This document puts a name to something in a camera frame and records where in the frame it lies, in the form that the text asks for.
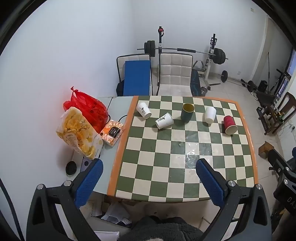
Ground white chair with black frame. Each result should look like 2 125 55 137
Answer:
116 54 153 96

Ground weight bench rack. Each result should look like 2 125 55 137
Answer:
157 26 223 81

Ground black exercise machine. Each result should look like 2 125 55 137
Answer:
267 52 292 98

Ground blue cushion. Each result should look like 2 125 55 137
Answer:
123 60 150 96

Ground red plastic bag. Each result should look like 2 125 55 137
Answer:
63 86 109 134

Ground plain white paper cup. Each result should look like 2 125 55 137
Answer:
204 106 217 124

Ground red paper cup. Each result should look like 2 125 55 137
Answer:
223 115 238 135

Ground green white checkered table mat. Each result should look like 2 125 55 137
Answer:
107 95 259 203

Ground small wooden box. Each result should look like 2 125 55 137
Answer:
258 141 274 159

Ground crumpled white papers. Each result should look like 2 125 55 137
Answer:
101 202 133 226

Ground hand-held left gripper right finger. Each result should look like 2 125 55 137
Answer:
196 158 272 241

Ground black cable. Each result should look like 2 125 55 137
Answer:
106 114 128 123

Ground wooden chair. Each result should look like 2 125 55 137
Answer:
257 91 296 136

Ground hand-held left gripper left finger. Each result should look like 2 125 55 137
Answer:
26 159 104 241

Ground white padded chair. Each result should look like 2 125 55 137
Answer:
157 53 194 96

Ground orange tissue box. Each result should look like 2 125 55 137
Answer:
99 120 125 146

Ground dark fuzzy clothing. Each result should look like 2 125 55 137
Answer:
119 215 210 241

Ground short barbell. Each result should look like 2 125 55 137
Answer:
221 70 258 93

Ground long barbell with black plates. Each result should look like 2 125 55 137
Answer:
137 40 229 65

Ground dark blue bench pad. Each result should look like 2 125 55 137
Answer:
190 70 202 96

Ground yellow snack bag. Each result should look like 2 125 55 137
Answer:
56 107 103 160

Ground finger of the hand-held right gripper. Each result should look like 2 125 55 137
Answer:
266 148 295 178

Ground green cup yellow inside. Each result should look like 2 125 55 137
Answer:
181 103 195 123

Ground white printed paper cup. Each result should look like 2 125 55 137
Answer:
155 113 174 129
136 101 152 120

